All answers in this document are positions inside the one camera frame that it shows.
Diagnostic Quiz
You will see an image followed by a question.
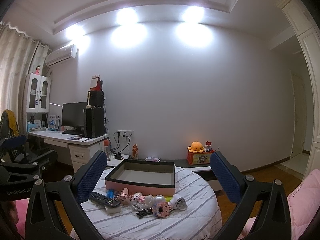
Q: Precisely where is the blue highlighter marker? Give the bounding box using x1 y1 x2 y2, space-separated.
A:
106 189 114 199

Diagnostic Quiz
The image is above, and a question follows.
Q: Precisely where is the black remote control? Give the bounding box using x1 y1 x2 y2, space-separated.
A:
89 192 120 208

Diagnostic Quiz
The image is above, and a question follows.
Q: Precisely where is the white USB charger plug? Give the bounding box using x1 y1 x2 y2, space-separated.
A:
105 205 121 215

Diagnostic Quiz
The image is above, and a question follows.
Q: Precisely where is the rose gold metal cup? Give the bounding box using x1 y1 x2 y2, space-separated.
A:
117 188 131 205

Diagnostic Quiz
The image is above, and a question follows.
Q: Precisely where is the pink white block kitty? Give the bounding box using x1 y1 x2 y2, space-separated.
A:
131 192 145 203

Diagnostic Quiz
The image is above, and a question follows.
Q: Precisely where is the black hair claw clip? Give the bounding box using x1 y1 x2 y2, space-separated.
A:
136 208 153 219

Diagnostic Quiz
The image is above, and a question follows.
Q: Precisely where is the white astronaut figurine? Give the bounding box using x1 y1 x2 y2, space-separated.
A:
144 194 166 208

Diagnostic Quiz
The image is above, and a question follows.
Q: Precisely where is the pink block toy pig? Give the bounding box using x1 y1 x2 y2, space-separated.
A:
151 202 172 218

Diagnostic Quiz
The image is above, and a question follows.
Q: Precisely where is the white plug-in night light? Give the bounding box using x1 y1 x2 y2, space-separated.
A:
169 194 188 211

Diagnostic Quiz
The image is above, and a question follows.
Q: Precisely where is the pink quilt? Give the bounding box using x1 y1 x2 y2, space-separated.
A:
240 168 320 240

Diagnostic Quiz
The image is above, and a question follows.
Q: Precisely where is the white desk with drawers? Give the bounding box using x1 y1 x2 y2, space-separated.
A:
28 129 108 172

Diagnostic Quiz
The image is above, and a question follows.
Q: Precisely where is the bottle with orange cap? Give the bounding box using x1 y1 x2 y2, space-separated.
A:
103 139 111 161

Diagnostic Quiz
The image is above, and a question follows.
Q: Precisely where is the white glass-door cabinet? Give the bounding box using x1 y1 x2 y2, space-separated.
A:
25 73 51 113

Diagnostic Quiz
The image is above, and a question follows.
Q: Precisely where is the black computer monitor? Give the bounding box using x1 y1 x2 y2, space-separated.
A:
61 102 87 135

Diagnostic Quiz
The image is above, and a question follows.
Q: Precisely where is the striped white round tablecloth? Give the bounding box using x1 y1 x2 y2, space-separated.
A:
81 167 222 239

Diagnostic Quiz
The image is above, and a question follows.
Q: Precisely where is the pink doll figurine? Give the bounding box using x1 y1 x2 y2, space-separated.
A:
34 64 41 75

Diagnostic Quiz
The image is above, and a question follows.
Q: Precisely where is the orange snack bag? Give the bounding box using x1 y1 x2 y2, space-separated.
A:
132 144 139 160

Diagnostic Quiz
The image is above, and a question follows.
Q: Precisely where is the black computer tower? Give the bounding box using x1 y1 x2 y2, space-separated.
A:
84 108 105 138

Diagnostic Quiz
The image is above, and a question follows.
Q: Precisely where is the black low TV bench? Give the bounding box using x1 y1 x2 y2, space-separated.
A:
107 154 223 193

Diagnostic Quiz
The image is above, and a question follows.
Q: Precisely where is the pink tissue pack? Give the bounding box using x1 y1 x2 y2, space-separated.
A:
145 157 161 162

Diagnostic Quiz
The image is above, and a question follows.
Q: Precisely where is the beige curtain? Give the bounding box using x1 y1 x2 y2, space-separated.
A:
0 23 49 134

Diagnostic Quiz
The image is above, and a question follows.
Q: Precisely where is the black speaker box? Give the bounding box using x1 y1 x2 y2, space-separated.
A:
88 90 104 108

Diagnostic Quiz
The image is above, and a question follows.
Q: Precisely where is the white air conditioner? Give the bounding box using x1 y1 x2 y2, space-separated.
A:
45 44 78 67

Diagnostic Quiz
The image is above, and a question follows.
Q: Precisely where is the red toy storage crate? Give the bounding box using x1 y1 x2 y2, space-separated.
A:
187 151 213 165

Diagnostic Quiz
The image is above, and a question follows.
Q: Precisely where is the red desk calendar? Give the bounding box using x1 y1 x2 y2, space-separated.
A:
89 75 103 92

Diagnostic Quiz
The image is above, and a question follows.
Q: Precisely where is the orange octopus plush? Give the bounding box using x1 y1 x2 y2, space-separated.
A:
188 141 204 153

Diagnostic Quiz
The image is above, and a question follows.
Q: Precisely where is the wall power outlet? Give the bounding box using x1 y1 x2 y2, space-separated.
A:
116 129 134 138

